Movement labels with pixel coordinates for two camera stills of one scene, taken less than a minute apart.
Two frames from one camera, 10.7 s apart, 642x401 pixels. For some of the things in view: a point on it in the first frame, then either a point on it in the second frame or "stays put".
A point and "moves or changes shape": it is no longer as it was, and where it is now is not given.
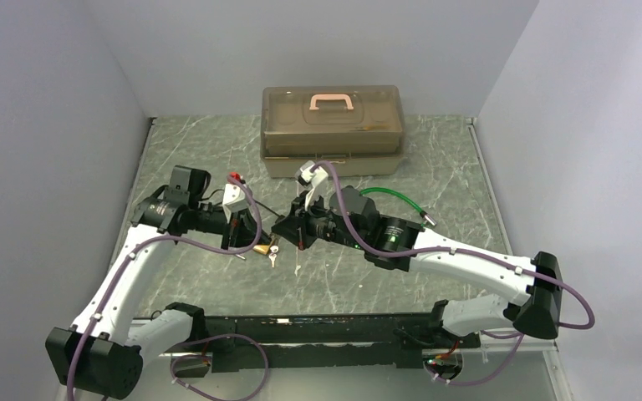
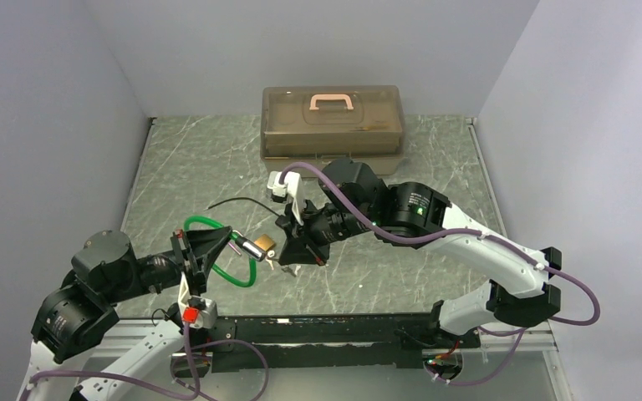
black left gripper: [242, 230] to [201, 248]
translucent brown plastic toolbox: [359, 129] stays put
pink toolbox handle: [343, 97] stays put
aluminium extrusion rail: [506, 347] stays put
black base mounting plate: [352, 342] stays put
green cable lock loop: [393, 191] moves or changes shape
